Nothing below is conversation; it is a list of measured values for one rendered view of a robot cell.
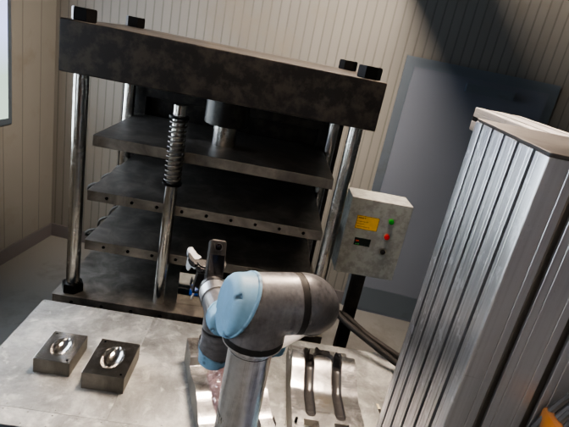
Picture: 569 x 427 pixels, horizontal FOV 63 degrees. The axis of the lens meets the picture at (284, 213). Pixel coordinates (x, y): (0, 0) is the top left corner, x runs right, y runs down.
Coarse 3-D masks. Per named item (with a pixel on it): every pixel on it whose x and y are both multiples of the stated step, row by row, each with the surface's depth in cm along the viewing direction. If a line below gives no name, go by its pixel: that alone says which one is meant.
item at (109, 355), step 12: (96, 348) 178; (108, 348) 179; (120, 348) 181; (132, 348) 182; (96, 360) 172; (108, 360) 176; (120, 360) 177; (132, 360) 175; (84, 372) 165; (96, 372) 166; (108, 372) 167; (120, 372) 168; (132, 372) 179; (84, 384) 167; (96, 384) 167; (108, 384) 167; (120, 384) 167
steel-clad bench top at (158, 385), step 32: (32, 320) 197; (64, 320) 201; (96, 320) 205; (128, 320) 209; (160, 320) 214; (0, 352) 176; (32, 352) 179; (160, 352) 193; (352, 352) 219; (0, 384) 162; (32, 384) 165; (64, 384) 168; (128, 384) 173; (160, 384) 176; (384, 384) 202; (0, 416) 150; (32, 416) 152; (64, 416) 155; (96, 416) 157; (128, 416) 160; (160, 416) 162; (192, 416) 165
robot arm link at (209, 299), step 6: (216, 288) 118; (204, 294) 118; (210, 294) 116; (216, 294) 115; (204, 300) 116; (210, 300) 114; (216, 300) 113; (204, 306) 115; (210, 306) 112; (204, 312) 114; (210, 312) 111; (204, 318) 114; (210, 318) 109; (204, 324) 114; (210, 324) 109; (210, 330) 111; (216, 330) 110
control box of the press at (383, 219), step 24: (360, 192) 229; (360, 216) 224; (384, 216) 224; (408, 216) 225; (336, 240) 242; (360, 240) 229; (384, 240) 229; (336, 264) 233; (360, 264) 233; (384, 264) 233; (360, 288) 243; (336, 336) 256
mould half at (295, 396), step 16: (288, 352) 201; (288, 368) 192; (304, 368) 183; (320, 368) 184; (352, 368) 187; (288, 384) 184; (320, 384) 180; (352, 384) 182; (288, 400) 176; (320, 400) 173; (352, 400) 176; (288, 416) 169; (304, 416) 163; (320, 416) 164; (352, 416) 168
